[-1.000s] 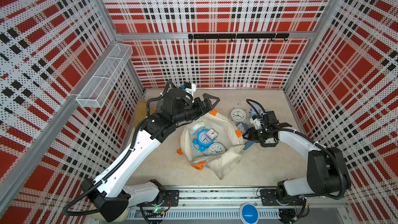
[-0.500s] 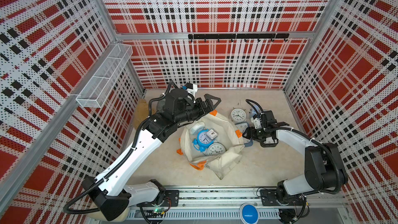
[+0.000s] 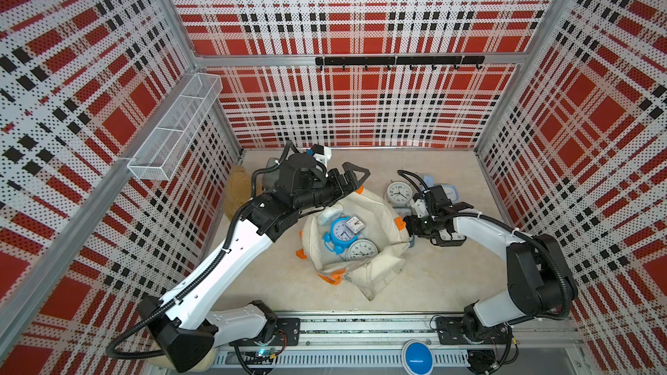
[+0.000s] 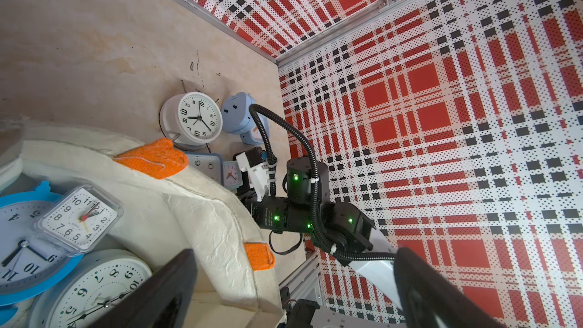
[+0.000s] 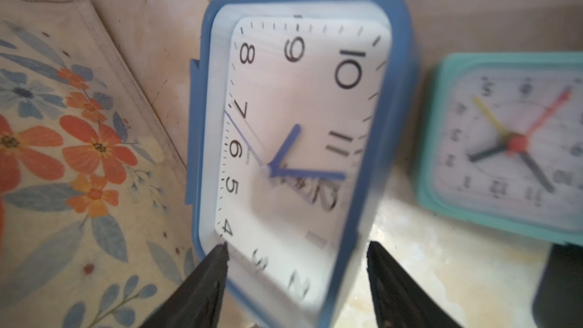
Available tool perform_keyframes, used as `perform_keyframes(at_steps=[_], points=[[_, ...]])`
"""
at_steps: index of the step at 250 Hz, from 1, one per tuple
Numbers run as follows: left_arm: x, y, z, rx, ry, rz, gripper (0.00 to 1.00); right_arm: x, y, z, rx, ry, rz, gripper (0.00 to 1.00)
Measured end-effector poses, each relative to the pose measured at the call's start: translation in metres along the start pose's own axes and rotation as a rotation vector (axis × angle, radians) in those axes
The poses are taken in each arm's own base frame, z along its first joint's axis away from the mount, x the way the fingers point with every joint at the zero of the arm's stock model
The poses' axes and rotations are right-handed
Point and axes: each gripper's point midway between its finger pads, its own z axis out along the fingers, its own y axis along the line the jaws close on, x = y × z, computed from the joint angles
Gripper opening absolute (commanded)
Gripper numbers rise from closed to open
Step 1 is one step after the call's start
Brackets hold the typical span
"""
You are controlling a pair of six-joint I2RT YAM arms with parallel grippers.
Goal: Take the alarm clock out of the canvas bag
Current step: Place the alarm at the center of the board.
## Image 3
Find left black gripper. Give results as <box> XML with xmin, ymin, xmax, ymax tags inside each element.
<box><xmin>294</xmin><ymin>163</ymin><xmax>369</xmax><ymax>213</ymax></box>

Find teal alarm clock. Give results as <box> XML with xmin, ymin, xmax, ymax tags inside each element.
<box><xmin>439</xmin><ymin>184</ymin><xmax>460</xmax><ymax>203</ymax></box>

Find small clear travel clock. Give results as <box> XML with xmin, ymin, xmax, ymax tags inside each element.
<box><xmin>345</xmin><ymin>215</ymin><xmax>366</xmax><ymax>234</ymax></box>

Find white round alarm clock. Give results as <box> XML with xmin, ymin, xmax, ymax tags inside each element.
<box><xmin>385</xmin><ymin>182</ymin><xmax>413</xmax><ymax>208</ymax></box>

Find white blue oval clock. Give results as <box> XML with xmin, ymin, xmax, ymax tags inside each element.
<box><xmin>317</xmin><ymin>203</ymin><xmax>344</xmax><ymax>226</ymax></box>

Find cream canvas tote bag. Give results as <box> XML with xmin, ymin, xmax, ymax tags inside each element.
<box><xmin>297</xmin><ymin>189</ymin><xmax>409</xmax><ymax>300</ymax></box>

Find light blue alarm clock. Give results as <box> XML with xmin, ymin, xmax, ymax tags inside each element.
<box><xmin>422</xmin><ymin>175</ymin><xmax>436</xmax><ymax>189</ymax></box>

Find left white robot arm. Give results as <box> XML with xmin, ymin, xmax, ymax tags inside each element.
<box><xmin>105</xmin><ymin>141</ymin><xmax>371</xmax><ymax>373</ymax></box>

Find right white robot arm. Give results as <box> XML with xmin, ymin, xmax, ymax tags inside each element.
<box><xmin>397</xmin><ymin>169</ymin><xmax>578</xmax><ymax>344</ymax></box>

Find blue twin bell clock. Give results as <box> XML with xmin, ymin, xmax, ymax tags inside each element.
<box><xmin>323</xmin><ymin>216</ymin><xmax>358</xmax><ymax>255</ymax></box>

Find grey round clock in bag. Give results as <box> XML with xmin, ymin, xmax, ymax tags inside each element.
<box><xmin>347</xmin><ymin>239</ymin><xmax>379</xmax><ymax>260</ymax></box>

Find green knitted cloth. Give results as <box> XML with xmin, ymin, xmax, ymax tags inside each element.
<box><xmin>262</xmin><ymin>157</ymin><xmax>280</xmax><ymax>191</ymax></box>

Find brown plush dog toy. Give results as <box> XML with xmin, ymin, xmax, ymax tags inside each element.
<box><xmin>222</xmin><ymin>166</ymin><xmax>251</xmax><ymax>220</ymax></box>

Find blue round button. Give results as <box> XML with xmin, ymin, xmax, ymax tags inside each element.
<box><xmin>401</xmin><ymin>340</ymin><xmax>434</xmax><ymax>375</ymax></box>

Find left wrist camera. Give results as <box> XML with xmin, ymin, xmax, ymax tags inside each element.
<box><xmin>307</xmin><ymin>144</ymin><xmax>332</xmax><ymax>167</ymax></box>

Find black hook rail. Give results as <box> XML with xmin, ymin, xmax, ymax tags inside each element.
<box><xmin>314</xmin><ymin>55</ymin><xmax>486</xmax><ymax>68</ymax></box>

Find white wire mesh basket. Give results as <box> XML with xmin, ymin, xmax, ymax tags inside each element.
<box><xmin>128</xmin><ymin>73</ymin><xmax>222</xmax><ymax>182</ymax></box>

